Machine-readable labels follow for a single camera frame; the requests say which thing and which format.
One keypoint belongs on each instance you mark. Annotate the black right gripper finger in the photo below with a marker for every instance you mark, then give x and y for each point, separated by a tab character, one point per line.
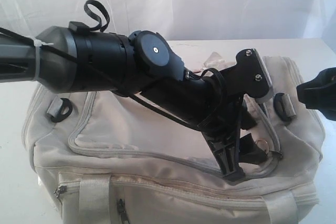
319	93

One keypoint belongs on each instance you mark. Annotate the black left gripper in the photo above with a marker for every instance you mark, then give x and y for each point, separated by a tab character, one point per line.
212	103

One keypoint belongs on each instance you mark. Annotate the main zipper pull with ring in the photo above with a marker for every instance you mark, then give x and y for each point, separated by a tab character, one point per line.
263	145

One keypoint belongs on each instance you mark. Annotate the cream fabric duffel bag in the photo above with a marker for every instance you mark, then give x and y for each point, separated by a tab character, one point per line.
105	148

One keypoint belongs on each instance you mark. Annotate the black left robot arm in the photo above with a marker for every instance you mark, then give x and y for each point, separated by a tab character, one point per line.
144	68

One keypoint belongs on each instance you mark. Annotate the front pocket zipper pull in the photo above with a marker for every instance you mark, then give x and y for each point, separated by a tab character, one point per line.
122	211

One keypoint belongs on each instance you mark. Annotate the white backdrop curtain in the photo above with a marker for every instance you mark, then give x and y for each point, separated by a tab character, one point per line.
184	19

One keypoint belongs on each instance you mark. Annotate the side pocket zipper pull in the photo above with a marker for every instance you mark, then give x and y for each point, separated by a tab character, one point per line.
60	190

